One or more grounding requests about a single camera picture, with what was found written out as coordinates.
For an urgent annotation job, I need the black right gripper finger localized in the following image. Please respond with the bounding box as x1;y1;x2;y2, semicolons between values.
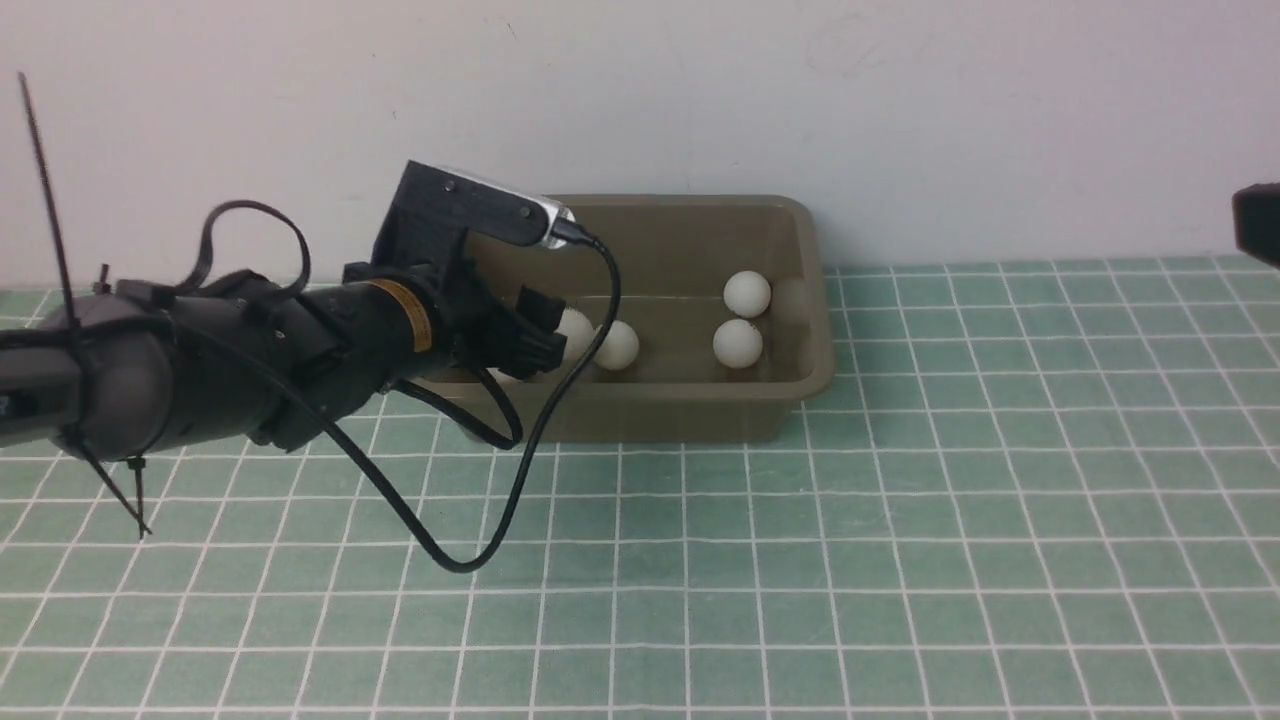
1231;183;1280;269

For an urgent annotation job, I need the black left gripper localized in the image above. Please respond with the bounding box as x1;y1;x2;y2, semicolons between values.
300;258;567;420

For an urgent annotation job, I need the white ball with logo centre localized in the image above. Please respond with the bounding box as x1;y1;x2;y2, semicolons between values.
556;307;596;366

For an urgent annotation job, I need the white ball with logo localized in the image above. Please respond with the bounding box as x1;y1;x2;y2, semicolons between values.
712;318;764;370
556;307;596;366

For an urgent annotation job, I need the white plain ball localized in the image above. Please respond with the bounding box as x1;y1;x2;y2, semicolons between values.
722;270;773;319
593;320;640;372

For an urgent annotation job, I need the olive green plastic bin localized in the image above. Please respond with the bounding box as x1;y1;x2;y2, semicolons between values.
397;193;837;445

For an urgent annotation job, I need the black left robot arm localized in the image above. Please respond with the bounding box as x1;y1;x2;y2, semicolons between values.
3;209;566;461

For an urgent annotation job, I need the green checkered table mat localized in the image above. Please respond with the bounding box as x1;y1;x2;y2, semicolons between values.
1;256;1279;719

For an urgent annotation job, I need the black left camera cable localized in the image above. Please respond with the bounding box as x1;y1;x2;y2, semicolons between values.
170;218;623;574

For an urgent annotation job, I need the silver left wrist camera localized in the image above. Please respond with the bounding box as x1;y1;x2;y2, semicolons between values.
369;160;577;284

